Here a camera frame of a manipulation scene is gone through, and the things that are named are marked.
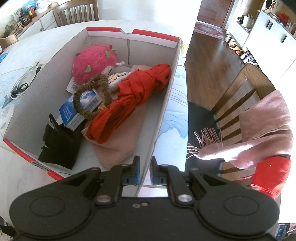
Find pink fleece cloth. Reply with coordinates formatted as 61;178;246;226
91;65;150;168

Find globe toy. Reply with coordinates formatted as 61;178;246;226
23;0;37;13

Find white charging cable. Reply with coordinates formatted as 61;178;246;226
10;64;42;100

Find white sideboard cabinet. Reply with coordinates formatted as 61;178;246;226
0;2;59;50

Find pink dragonfruit plush toy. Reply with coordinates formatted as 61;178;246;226
72;43;125;86

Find black cable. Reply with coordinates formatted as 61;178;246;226
10;82;30;99

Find far wooden chair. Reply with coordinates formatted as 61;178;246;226
53;0;99;27

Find wooden chair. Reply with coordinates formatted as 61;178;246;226
185;63;275;186
53;0;99;27

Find blue white tissue pack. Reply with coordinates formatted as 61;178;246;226
59;89;103;131

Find white tall cabinet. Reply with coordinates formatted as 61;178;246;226
226;1;295;81

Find pink scarf on chair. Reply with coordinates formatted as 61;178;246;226
187;90;293;169

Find brown hair scrunchie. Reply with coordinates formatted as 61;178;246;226
73;73;112;121

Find red cloth on chair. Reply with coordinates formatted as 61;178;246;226
250;156;292;199

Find black cloth item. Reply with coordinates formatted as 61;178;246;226
38;114;86;170

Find brown entrance door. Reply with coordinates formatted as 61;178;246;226
197;0;234;28

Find red knotted cloth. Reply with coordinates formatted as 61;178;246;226
86;64;171;144

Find white red cardboard box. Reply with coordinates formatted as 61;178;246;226
2;27;182;197

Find red doormat rug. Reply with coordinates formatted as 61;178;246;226
194;21;226;40

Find shoes on floor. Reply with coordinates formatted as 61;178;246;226
224;35;259;67

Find near wooden chair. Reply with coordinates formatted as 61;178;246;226
185;63;275;186

